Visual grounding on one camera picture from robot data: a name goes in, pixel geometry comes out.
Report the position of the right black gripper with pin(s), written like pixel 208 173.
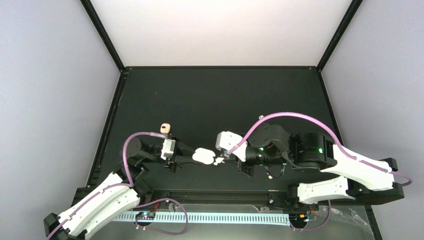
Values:
pixel 247 169

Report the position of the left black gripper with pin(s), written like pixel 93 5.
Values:
pixel 180 147

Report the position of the white earbuds charging case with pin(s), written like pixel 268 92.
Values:
pixel 204 156

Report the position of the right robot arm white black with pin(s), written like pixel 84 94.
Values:
pixel 356 178

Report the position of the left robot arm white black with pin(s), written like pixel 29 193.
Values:
pixel 123 189

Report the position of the beige small earbuds case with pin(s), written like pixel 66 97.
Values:
pixel 165 128

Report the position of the left circuit board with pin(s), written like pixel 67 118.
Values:
pixel 145 215

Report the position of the circuit board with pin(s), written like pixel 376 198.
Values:
pixel 301 218
pixel 145 215

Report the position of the right circuit board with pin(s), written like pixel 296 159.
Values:
pixel 301 218

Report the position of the clear plastic sheet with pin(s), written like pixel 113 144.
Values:
pixel 345 223

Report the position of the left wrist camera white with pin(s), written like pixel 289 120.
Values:
pixel 168 148

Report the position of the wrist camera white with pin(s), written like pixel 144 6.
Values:
pixel 168 148
pixel 229 143

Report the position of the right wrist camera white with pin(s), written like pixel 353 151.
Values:
pixel 229 143

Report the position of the black front aluminium rail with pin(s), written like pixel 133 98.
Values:
pixel 273 199

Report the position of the light blue slotted cable duct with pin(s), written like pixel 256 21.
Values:
pixel 278 219

